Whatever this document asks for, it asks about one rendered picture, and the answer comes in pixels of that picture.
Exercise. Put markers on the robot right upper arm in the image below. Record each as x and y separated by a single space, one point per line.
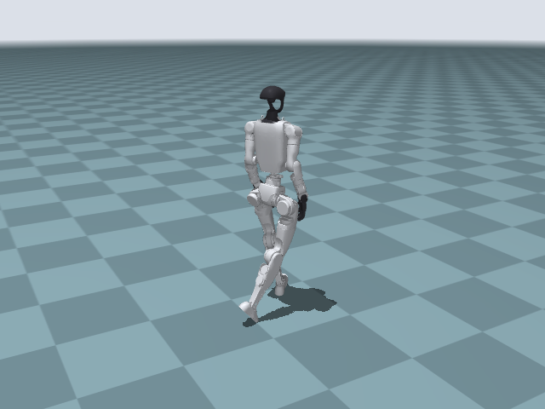
294 134

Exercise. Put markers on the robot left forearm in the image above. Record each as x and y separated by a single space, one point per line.
253 174

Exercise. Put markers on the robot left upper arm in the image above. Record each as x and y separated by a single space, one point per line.
250 158

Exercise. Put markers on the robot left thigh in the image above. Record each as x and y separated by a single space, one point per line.
265 215

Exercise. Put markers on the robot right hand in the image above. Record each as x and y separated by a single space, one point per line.
302 207

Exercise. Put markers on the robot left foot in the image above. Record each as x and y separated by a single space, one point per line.
279 289

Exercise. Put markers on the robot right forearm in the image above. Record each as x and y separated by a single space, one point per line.
298 182

